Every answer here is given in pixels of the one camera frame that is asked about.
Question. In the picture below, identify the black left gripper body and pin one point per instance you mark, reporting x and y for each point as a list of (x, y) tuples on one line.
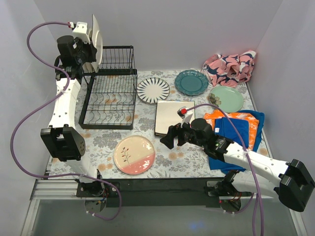
[(89, 52)]

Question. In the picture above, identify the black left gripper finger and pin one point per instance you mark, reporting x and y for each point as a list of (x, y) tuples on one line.
[(93, 53), (91, 44)]

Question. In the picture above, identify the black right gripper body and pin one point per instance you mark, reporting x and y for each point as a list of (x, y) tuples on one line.
[(177, 132)]

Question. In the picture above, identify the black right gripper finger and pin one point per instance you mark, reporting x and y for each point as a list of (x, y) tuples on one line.
[(174, 131), (168, 140)]

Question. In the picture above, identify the cream square plate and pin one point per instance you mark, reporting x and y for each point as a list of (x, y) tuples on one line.
[(97, 42)]

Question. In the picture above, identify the white black rimmed square plate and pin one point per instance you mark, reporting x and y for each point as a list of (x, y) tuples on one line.
[(166, 114)]

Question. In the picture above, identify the pink round plate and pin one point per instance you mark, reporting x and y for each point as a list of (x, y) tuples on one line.
[(134, 155)]

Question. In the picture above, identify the white blue striped plate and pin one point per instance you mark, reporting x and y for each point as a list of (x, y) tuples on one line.
[(152, 90)]

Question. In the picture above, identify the teal scalloped plate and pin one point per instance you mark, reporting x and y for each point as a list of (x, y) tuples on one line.
[(191, 82)]

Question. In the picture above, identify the mint green plate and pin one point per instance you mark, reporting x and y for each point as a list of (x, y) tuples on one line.
[(226, 98)]

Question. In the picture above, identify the white green rimmed plate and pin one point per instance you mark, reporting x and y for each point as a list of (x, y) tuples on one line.
[(88, 67)]

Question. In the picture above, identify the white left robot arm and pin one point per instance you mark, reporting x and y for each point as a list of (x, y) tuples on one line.
[(60, 137)]

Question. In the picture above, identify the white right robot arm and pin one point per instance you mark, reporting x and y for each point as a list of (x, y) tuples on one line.
[(290, 182)]

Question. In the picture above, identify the floral table mat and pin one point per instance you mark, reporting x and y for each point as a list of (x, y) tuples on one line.
[(185, 161)]

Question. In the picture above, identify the orange white cloth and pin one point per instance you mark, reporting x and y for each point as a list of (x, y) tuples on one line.
[(251, 125)]

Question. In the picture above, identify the blue cloth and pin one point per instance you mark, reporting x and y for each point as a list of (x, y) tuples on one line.
[(256, 123)]

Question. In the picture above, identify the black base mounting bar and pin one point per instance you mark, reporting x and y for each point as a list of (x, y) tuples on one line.
[(155, 192)]

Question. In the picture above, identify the pink navy patterned cloth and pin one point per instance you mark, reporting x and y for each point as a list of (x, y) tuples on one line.
[(230, 70)]

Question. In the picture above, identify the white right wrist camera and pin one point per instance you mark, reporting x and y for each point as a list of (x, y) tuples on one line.
[(186, 114)]

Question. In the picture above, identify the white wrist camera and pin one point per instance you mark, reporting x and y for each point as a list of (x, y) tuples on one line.
[(81, 30), (186, 114)]

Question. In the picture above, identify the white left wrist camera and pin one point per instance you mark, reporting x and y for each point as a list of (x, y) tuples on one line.
[(81, 30)]

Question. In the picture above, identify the black wire dish rack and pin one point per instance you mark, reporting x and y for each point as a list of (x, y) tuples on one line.
[(111, 91)]

